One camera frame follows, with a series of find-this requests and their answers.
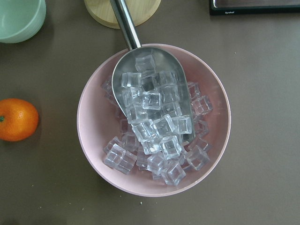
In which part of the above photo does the orange fruit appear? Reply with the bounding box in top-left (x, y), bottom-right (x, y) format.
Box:
top-left (0, 98), bottom-right (39, 142)

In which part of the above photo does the metal ice scoop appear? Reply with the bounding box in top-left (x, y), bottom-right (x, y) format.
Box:
top-left (109, 0), bottom-right (196, 143)

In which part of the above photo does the round wooden stand base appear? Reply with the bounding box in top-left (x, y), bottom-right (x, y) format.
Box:
top-left (84, 0), bottom-right (161, 29)

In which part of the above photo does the pink bowl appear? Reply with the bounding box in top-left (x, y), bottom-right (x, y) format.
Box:
top-left (77, 44), bottom-right (231, 197)

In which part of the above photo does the mint green bowl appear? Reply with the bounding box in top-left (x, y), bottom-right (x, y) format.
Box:
top-left (0, 0), bottom-right (46, 44)

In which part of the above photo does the black framed tray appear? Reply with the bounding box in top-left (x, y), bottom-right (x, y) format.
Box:
top-left (209, 0), bottom-right (300, 15)

